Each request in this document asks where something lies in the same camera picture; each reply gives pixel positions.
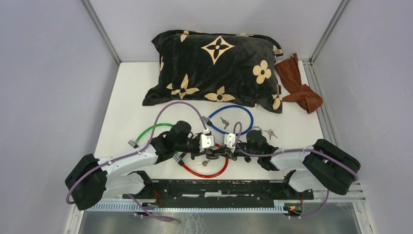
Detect black floral pillow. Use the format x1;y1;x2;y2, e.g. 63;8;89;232
143;30;283;114

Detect large brass padlock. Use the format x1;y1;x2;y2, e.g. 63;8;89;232
251;126;263;132

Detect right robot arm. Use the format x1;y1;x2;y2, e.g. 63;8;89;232
218;130;361;199

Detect green cable lock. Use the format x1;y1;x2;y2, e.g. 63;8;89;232
127;123;176;159

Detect black padlock key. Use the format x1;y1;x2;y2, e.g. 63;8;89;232
244;156;251;163

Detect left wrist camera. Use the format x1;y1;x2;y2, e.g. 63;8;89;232
199;131;215;151

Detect brown cloth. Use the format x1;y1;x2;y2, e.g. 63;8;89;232
275;53;323;114

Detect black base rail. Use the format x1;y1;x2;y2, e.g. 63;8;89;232
133;179;314;208

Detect red lock keys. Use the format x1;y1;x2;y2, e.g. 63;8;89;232
198;159;210;167

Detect red cable lock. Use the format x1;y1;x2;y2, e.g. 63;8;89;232
173;151;229;178

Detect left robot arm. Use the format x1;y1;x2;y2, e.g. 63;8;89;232
65;121;216;211

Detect blue lock keys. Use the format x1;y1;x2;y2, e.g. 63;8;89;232
220;117;229;130

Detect blue cable lock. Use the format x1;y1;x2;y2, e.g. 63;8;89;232
202;105;254;136

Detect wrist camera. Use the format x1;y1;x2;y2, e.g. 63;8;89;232
223;133;237;152
199;131;215;151

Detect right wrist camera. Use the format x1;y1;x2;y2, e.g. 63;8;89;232
223;133;237;152

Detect large padlock keys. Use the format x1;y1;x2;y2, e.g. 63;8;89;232
264;129;278;140

